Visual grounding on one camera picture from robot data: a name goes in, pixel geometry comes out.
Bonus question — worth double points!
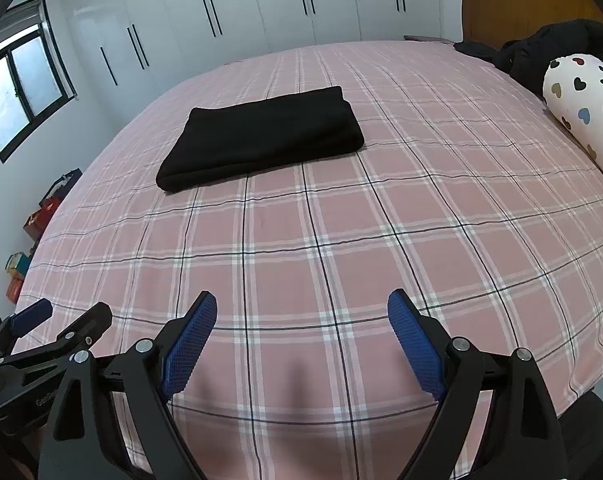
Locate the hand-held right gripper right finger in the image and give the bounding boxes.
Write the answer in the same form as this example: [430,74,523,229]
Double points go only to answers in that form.
[387,287,571,480]

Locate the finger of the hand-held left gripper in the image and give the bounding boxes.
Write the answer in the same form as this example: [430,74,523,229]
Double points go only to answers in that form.
[1,301,113,374]
[0,298,53,357]

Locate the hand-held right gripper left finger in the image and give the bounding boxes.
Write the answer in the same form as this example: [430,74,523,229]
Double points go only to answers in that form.
[38,290,218,480]

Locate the black pants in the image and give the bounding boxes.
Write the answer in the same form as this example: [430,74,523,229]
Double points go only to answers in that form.
[155,85,366,193]

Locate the orange red box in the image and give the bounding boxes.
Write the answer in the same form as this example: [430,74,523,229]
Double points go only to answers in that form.
[6,275,26,305]

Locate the teal box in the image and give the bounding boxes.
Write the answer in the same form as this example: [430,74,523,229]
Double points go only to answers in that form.
[6,251,33,277]

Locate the dark red shopping bag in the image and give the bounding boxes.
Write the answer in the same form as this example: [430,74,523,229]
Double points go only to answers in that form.
[22,197,63,240]

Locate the navy shopping bag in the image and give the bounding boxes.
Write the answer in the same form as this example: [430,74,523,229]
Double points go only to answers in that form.
[45,169,83,202]

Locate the pink plaid bed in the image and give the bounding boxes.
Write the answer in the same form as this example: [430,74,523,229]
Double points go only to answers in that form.
[14,40,603,480]

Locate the black framed window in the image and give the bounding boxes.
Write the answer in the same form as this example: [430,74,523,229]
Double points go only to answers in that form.
[0,0,78,164]

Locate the heart print pillow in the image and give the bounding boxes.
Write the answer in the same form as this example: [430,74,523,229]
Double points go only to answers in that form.
[541,52,603,196]

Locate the black clothing pile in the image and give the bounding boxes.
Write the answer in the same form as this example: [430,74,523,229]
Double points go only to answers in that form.
[454,19,603,98]

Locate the white wardrobe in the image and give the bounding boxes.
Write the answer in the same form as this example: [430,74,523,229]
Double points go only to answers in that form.
[58,0,462,128]

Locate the wooden headboard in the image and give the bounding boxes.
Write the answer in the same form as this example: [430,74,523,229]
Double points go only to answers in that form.
[461,0,603,52]

